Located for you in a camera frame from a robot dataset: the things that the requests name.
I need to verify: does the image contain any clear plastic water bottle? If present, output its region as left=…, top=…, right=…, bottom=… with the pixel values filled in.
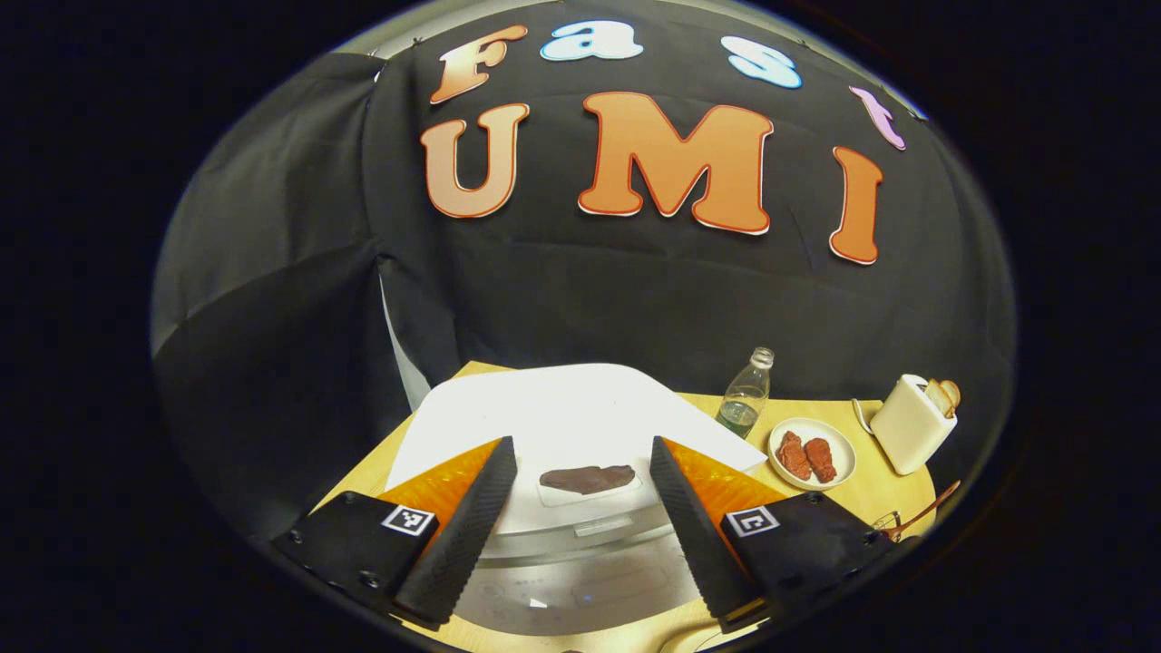
left=715, top=346, right=776, bottom=440

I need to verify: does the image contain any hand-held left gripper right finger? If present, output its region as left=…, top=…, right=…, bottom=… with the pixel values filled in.
left=649, top=435, right=899, bottom=634

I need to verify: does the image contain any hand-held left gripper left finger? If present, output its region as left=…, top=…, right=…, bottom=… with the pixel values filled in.
left=272, top=435, right=520, bottom=633

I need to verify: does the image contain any red meat piece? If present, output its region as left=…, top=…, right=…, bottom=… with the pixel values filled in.
left=804, top=437, right=838, bottom=484
left=776, top=431, right=814, bottom=482

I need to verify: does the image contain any white toaster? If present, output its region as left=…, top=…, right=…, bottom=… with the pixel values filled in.
left=869, top=374, right=959, bottom=476

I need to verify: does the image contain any white rice cooker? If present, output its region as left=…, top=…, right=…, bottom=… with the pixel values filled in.
left=385, top=363, right=767, bottom=636

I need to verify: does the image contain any white round plate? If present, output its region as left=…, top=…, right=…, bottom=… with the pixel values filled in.
left=767, top=417, right=857, bottom=492

